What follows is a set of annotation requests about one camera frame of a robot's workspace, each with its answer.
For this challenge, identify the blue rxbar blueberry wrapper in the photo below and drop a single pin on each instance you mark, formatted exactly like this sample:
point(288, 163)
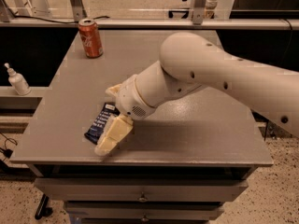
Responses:
point(97, 128)

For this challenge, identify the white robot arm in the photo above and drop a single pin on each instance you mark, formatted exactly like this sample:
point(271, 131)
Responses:
point(188, 62)

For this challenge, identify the white pump bottle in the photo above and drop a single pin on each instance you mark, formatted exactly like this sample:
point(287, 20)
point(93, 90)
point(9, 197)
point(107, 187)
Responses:
point(17, 81)

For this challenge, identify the black table leg foot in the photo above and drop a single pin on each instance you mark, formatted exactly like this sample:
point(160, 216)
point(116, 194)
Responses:
point(43, 210)

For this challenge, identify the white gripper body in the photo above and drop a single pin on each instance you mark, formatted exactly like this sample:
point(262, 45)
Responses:
point(131, 97)

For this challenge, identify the grey lower drawer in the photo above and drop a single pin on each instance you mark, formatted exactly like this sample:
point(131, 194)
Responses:
point(151, 211)

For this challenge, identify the red coke can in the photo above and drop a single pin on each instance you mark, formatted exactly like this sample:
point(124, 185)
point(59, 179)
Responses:
point(90, 38)

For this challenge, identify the grey drawer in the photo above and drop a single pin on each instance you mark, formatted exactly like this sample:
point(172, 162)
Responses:
point(142, 190)
point(151, 211)

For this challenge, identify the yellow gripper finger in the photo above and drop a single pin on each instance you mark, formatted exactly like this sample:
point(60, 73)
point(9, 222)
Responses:
point(113, 91)
point(117, 128)

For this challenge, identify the grey top drawer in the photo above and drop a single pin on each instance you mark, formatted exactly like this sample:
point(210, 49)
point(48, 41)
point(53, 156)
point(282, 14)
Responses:
point(142, 190)

